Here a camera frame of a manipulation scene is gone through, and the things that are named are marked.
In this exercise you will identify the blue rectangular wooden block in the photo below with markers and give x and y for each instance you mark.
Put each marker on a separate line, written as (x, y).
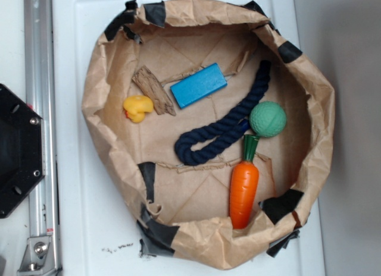
(198, 86)

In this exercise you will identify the brown paper bag bin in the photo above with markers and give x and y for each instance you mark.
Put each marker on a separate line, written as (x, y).
(174, 172)

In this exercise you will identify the brown driftwood piece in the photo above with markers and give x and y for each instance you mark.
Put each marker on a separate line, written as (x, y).
(152, 88)

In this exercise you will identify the yellow rubber duck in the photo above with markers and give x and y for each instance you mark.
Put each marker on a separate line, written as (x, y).
(137, 106)

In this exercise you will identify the orange plastic toy carrot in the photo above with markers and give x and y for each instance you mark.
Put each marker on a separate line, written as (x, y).
(243, 184)

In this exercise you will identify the green dimpled ball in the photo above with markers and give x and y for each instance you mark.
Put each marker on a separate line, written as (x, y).
(267, 119)

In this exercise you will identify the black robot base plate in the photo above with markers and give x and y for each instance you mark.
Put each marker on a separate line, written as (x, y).
(21, 151)

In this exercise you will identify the aluminium extrusion rail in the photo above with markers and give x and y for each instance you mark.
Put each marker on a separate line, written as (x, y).
(39, 66)

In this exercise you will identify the metal corner bracket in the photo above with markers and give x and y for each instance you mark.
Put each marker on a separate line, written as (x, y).
(38, 258)

